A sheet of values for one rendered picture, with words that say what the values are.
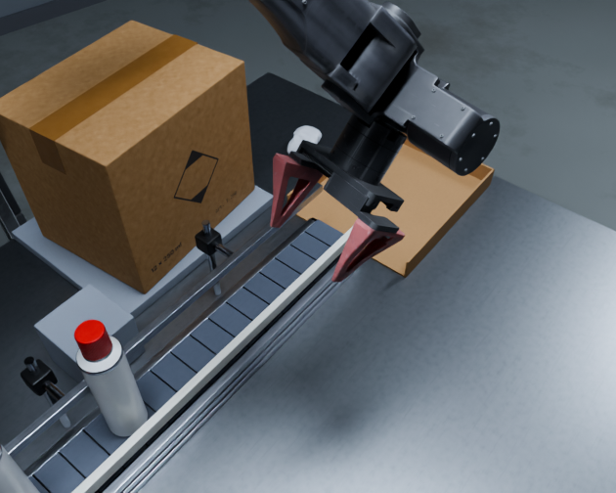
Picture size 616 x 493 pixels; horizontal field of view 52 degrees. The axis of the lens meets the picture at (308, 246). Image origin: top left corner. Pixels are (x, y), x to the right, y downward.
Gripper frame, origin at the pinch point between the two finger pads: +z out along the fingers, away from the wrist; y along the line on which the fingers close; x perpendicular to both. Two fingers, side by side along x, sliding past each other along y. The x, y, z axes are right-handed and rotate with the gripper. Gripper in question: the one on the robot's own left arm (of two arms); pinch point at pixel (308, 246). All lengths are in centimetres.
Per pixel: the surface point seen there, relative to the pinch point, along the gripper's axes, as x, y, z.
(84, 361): -9.3, -11.6, 24.2
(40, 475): -6.7, -12.3, 43.7
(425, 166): 62, -24, -6
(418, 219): 52, -15, 1
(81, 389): -4.9, -14.4, 31.7
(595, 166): 218, -37, -26
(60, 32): 132, -274, 50
